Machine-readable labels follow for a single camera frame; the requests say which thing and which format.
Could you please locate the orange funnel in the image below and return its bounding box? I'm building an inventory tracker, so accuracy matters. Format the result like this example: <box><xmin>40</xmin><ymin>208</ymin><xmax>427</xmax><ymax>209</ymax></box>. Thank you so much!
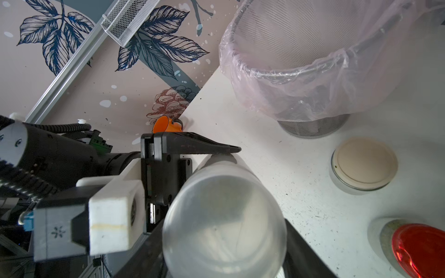
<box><xmin>153</xmin><ymin>116</ymin><xmax>183</xmax><ymax>133</ymax></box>

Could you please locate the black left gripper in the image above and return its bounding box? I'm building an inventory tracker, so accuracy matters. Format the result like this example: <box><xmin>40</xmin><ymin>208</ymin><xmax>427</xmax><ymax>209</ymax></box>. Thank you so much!
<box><xmin>141</xmin><ymin>132</ymin><xmax>242</xmax><ymax>233</ymax></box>

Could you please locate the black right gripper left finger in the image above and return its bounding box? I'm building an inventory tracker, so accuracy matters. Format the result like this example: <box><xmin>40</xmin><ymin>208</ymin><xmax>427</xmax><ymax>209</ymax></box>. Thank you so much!
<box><xmin>114</xmin><ymin>220</ymin><xmax>167</xmax><ymax>278</ymax></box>

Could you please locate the jar with beige lid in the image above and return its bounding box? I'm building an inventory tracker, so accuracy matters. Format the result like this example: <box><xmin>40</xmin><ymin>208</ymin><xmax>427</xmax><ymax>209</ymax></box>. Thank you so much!
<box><xmin>329</xmin><ymin>137</ymin><xmax>399</xmax><ymax>195</ymax></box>

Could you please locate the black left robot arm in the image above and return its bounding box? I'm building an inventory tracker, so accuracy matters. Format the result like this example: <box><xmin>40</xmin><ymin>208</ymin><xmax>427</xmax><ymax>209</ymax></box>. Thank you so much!
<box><xmin>1</xmin><ymin>117</ymin><xmax>241</xmax><ymax>232</ymax></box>

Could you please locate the clear plastic mung bean jar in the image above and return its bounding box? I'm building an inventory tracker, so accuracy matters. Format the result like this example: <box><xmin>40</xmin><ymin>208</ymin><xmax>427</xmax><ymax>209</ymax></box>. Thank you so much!
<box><xmin>162</xmin><ymin>154</ymin><xmax>287</xmax><ymax>278</ymax></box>

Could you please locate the metal mesh trash bin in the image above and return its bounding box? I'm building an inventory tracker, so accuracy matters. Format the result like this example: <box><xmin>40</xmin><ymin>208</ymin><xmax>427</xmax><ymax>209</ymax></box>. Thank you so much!
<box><xmin>227</xmin><ymin>0</ymin><xmax>445</xmax><ymax>139</ymax></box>

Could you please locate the jar with red lid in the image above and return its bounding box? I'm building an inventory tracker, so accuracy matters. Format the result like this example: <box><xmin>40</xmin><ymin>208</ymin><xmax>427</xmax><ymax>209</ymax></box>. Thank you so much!
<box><xmin>367</xmin><ymin>218</ymin><xmax>445</xmax><ymax>278</ymax></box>

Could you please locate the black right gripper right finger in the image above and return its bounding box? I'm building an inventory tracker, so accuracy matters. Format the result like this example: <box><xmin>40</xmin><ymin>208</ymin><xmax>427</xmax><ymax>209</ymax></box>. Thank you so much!
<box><xmin>282</xmin><ymin>220</ymin><xmax>337</xmax><ymax>278</ymax></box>

